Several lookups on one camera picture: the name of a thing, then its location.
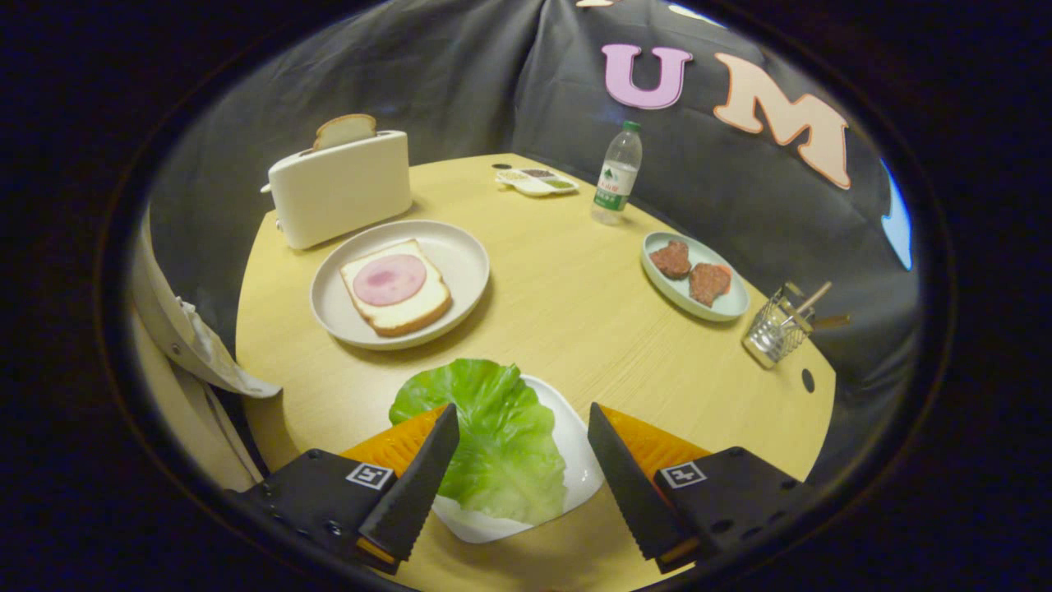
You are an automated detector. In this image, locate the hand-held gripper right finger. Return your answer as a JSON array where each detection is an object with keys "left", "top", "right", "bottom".
[{"left": 587, "top": 402, "right": 814, "bottom": 574}]

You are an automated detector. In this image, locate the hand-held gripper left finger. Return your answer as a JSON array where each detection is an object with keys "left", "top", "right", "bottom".
[{"left": 226, "top": 403, "right": 461, "bottom": 576}]

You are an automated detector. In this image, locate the green lettuce leaf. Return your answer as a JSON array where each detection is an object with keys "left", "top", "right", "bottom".
[{"left": 389, "top": 358, "right": 568, "bottom": 527}]

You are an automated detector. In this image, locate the toasted bread slice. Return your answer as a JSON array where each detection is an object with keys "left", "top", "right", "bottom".
[{"left": 313, "top": 113, "right": 377, "bottom": 151}]

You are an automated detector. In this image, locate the white square plate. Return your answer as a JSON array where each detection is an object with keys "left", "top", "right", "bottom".
[{"left": 431, "top": 374, "right": 607, "bottom": 545}]

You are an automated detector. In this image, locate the white bread slice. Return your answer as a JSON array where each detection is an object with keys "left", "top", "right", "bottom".
[{"left": 339, "top": 238, "right": 452, "bottom": 338}]

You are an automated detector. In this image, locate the pink ham slice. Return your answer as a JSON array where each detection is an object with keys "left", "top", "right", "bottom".
[{"left": 353, "top": 253, "right": 428, "bottom": 308}]

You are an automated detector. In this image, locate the pale blue oval plate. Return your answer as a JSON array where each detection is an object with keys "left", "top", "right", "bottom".
[{"left": 641, "top": 231, "right": 750, "bottom": 322}]

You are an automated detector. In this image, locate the brown meat patty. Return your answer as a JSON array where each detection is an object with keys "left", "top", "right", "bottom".
[
  {"left": 689, "top": 262, "right": 732, "bottom": 308},
  {"left": 649, "top": 239, "right": 693, "bottom": 280}
]

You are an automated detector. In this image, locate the round cream plate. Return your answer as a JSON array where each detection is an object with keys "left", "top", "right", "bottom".
[{"left": 310, "top": 220, "right": 491, "bottom": 352}]

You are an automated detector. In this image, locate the cream cloth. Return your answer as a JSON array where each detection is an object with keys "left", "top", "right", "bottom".
[{"left": 130, "top": 210, "right": 283, "bottom": 494}]

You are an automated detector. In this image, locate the thin wooden stick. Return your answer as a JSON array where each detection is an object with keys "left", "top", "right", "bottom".
[{"left": 793, "top": 280, "right": 833, "bottom": 318}]

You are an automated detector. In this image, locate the clear plastic water bottle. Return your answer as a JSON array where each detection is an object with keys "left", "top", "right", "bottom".
[{"left": 591, "top": 121, "right": 644, "bottom": 226}]

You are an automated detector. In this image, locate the white toaster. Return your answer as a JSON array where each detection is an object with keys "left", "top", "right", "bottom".
[{"left": 261, "top": 130, "right": 413, "bottom": 251}]

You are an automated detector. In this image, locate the white divided bean dish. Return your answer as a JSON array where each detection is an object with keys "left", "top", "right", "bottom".
[{"left": 495, "top": 168, "right": 579, "bottom": 198}]

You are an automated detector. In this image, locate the black backdrop cloth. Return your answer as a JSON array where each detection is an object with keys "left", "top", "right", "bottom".
[{"left": 148, "top": 0, "right": 921, "bottom": 486}]

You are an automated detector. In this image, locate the wire mesh utensil holder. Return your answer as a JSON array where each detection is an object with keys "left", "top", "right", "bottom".
[{"left": 742, "top": 284, "right": 814, "bottom": 370}]

